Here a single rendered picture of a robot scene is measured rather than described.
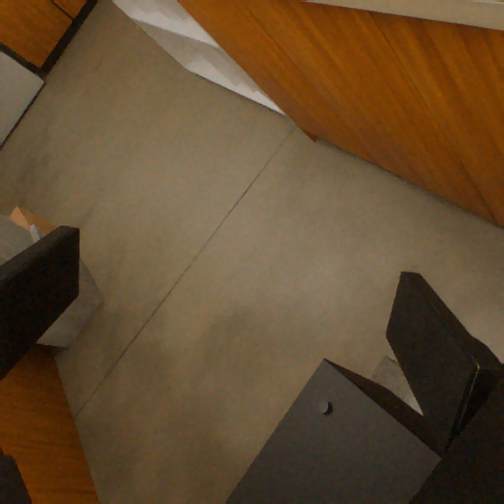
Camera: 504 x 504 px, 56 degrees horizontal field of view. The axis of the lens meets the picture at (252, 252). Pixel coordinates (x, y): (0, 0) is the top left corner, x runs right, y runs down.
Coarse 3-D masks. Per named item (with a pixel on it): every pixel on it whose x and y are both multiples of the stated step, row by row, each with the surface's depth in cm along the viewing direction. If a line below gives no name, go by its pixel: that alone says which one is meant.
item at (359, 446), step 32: (320, 384) 32; (352, 384) 30; (288, 416) 32; (320, 416) 31; (352, 416) 29; (384, 416) 28; (416, 416) 34; (288, 448) 31; (320, 448) 30; (352, 448) 28; (384, 448) 27; (416, 448) 26; (256, 480) 32; (288, 480) 30; (320, 480) 29; (352, 480) 27; (384, 480) 26; (416, 480) 25
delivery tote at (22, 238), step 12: (0, 216) 251; (0, 228) 235; (12, 228) 249; (24, 228) 263; (0, 240) 224; (12, 240) 235; (24, 240) 247; (0, 252) 213; (12, 252) 223; (0, 264) 210
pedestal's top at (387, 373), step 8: (384, 360) 40; (392, 360) 40; (376, 368) 40; (384, 368) 40; (392, 368) 40; (400, 368) 39; (376, 376) 40; (384, 376) 40; (392, 376) 39; (400, 376) 39; (384, 384) 39; (392, 384) 39; (400, 384) 39; (408, 384) 38; (400, 392) 38; (408, 392) 38; (408, 400) 38; (416, 408) 37
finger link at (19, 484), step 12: (0, 444) 8; (0, 456) 8; (12, 456) 7; (0, 468) 7; (12, 468) 7; (0, 480) 7; (12, 480) 7; (0, 492) 7; (12, 492) 7; (24, 492) 7
